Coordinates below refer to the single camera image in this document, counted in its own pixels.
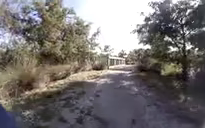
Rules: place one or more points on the dry grass verge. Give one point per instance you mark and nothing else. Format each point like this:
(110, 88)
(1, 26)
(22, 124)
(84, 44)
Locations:
(26, 79)
(171, 70)

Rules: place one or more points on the low pale building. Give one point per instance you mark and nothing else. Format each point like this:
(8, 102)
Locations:
(116, 61)

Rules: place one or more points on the row of green trees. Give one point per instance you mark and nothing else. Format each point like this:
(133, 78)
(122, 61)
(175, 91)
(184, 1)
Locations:
(56, 33)

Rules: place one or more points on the group of trees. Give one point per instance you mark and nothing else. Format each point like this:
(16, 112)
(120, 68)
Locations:
(178, 26)

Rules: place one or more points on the pale dirt path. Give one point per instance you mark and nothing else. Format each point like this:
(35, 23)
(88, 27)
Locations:
(118, 103)

